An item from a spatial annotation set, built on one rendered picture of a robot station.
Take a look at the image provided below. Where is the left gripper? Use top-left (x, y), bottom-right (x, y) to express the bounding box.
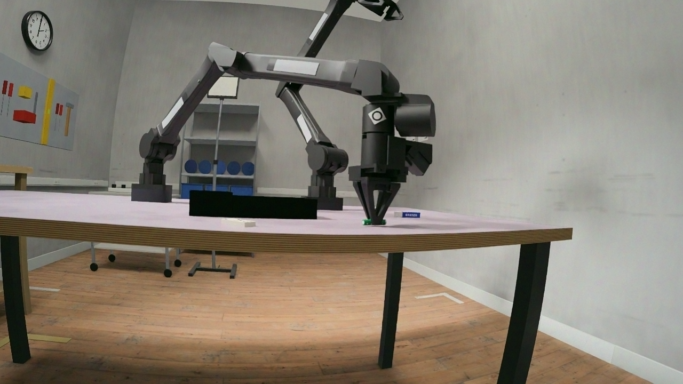
top-left (358, 0), bottom-right (404, 21)

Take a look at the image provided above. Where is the black bin rack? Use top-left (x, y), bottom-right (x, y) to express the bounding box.
top-left (189, 190), bottom-right (317, 219)

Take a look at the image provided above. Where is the green battery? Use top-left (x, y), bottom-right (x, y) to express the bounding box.
top-left (362, 219), bottom-right (387, 226)

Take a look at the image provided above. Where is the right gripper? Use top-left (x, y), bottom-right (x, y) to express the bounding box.
top-left (348, 132), bottom-right (409, 226)

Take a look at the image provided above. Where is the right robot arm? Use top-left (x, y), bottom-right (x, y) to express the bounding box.
top-left (131, 42), bottom-right (436, 190)

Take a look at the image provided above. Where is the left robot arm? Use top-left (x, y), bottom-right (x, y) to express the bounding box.
top-left (275, 0), bottom-right (358, 203)

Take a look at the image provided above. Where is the white domino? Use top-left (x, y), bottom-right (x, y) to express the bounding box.
top-left (221, 218), bottom-right (256, 227)

